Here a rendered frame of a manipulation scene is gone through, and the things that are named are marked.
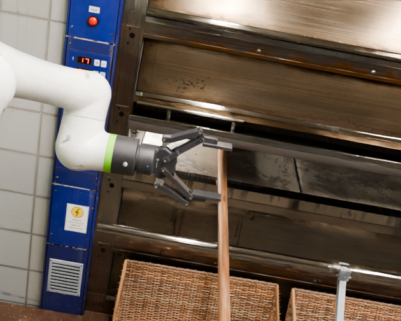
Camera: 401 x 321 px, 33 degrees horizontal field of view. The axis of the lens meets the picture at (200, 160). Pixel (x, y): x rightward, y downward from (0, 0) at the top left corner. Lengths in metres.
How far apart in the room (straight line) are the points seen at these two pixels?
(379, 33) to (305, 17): 0.23
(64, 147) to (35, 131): 0.69
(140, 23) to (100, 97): 0.55
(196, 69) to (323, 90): 0.40
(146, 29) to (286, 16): 0.42
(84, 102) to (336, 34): 0.85
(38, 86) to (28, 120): 0.79
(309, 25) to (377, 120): 0.38
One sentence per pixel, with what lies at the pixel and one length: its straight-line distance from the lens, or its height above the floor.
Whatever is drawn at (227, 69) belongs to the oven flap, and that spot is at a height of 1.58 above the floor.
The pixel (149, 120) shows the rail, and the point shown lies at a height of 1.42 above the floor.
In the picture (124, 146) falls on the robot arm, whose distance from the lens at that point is 1.56.
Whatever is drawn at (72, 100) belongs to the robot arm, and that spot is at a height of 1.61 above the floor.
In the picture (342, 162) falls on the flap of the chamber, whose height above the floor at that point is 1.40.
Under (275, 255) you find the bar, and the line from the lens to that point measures 1.94.
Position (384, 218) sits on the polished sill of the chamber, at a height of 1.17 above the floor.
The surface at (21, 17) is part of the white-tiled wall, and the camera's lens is 2.15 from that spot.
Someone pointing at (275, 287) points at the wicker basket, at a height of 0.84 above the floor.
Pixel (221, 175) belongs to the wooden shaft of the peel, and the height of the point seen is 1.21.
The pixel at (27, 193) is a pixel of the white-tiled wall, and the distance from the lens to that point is 2.36.
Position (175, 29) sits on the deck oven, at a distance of 2.07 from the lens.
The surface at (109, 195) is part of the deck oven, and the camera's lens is 2.29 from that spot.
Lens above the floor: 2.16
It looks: 24 degrees down
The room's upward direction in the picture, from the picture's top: 11 degrees clockwise
